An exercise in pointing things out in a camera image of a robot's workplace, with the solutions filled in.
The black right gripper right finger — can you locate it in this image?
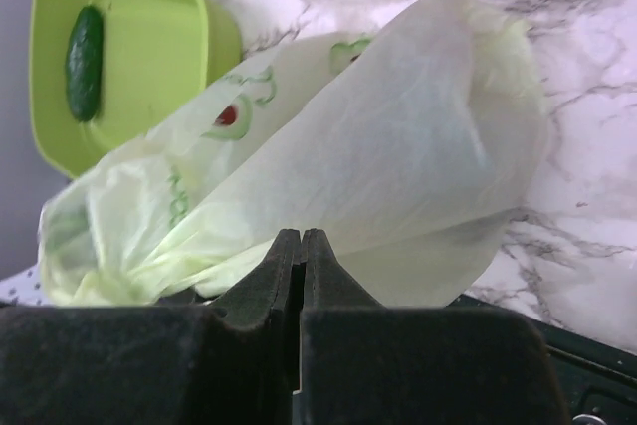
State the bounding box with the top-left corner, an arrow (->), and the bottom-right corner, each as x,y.
301,229 -> 383,315

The green cucumber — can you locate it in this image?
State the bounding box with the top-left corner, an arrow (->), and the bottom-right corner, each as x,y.
65,5 -> 105,123

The lime green plastic tray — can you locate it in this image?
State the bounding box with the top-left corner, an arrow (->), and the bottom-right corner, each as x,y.
29,0 -> 242,178

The green avocado print plastic bag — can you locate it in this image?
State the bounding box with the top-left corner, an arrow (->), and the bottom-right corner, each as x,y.
38,0 -> 547,307

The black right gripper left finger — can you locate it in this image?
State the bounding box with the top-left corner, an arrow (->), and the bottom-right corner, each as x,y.
212,229 -> 302,390

